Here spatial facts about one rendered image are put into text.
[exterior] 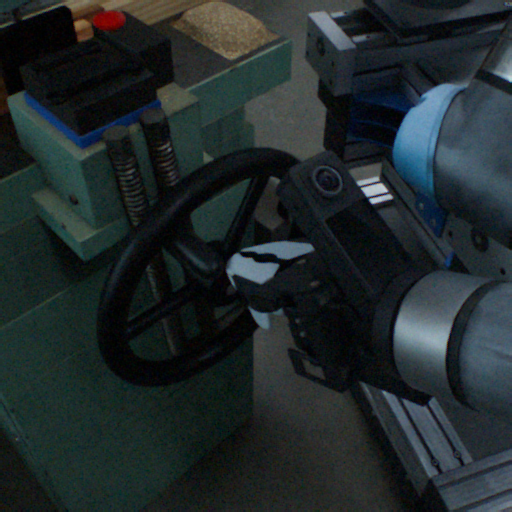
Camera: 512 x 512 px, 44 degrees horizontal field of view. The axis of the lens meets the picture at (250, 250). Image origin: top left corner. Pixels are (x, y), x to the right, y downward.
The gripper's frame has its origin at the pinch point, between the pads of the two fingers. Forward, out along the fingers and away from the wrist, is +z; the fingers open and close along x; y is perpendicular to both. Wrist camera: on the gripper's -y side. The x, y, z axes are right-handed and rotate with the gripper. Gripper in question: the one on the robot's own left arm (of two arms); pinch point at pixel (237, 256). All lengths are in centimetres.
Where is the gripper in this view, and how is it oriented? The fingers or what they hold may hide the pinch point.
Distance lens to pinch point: 55.1
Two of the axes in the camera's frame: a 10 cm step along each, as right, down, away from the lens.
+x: 7.5, -4.7, 4.6
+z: -5.7, -1.2, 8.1
